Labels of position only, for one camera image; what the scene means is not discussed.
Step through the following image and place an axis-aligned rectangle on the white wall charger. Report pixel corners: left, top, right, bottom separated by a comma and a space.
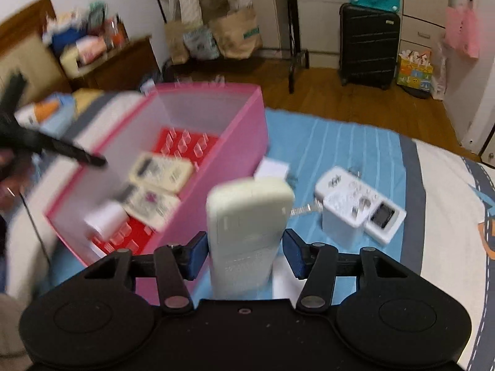
322, 193, 374, 248

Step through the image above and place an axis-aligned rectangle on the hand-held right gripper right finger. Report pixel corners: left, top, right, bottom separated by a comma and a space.
282, 229, 411, 313

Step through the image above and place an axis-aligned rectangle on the beige remote with display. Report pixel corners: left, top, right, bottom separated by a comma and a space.
129, 152, 194, 194

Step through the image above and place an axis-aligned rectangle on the white wardrobe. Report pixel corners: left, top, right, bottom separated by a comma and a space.
247, 0, 453, 70

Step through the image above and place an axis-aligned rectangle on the green and white plastic bag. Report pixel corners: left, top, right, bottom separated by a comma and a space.
183, 27, 219, 60

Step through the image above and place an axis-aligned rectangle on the long cream remote control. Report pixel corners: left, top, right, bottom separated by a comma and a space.
206, 178, 295, 300

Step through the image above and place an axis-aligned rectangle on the large white remote control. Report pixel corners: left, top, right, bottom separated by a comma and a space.
116, 183, 182, 230

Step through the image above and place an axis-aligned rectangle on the blue cartoon pillow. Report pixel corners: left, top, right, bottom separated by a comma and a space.
15, 93, 76, 136

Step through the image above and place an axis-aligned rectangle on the narrow brown paper bag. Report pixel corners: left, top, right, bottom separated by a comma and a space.
164, 19, 190, 64

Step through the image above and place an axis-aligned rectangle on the wooden headboard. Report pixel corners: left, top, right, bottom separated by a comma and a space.
0, 0, 74, 97

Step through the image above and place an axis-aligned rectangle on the black suitcase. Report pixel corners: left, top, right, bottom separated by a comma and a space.
339, 3, 401, 89

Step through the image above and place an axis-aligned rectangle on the person's left hand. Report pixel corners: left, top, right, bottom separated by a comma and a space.
0, 150, 33, 211

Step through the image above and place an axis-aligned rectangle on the large brown paper bag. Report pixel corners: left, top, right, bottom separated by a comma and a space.
211, 6, 264, 60

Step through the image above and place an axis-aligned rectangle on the pink plastic bag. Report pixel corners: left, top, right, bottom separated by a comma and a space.
445, 4, 480, 58

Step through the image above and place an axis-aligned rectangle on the black clothes rack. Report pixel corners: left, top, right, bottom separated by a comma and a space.
151, 0, 310, 93

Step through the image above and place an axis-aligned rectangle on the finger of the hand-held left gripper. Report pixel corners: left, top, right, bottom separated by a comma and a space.
23, 124, 108, 168

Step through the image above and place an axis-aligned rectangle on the red and white tissue box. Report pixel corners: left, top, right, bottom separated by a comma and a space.
75, 36, 107, 64

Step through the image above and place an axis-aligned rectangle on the orange drink bottle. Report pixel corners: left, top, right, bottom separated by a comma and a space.
110, 19, 128, 47

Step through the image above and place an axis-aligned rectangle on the red printed glasses cloth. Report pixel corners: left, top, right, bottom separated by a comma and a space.
91, 127, 219, 259

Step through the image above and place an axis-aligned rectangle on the colourful gift bag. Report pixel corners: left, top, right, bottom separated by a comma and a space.
396, 48, 434, 97

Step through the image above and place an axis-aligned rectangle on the pink cardboard box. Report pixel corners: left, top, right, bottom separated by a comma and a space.
44, 83, 269, 306

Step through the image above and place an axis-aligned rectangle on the small white cube charger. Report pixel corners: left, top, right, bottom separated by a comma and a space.
253, 158, 291, 181

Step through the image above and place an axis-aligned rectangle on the blue storage basket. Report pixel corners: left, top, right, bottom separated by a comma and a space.
50, 27, 89, 55

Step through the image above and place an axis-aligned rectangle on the large white plug charger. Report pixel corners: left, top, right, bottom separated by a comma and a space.
83, 201, 128, 242

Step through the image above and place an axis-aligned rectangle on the wooden nightstand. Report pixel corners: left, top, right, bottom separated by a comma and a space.
73, 36, 161, 89

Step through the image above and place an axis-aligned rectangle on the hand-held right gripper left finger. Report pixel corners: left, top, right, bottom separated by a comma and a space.
83, 231, 208, 314

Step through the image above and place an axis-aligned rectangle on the white door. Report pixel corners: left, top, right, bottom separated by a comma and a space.
462, 116, 495, 165

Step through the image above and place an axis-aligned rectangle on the striped bed sheet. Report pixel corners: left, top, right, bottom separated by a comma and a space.
0, 85, 495, 371

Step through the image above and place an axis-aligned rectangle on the small white remote control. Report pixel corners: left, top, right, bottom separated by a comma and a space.
314, 166, 407, 246

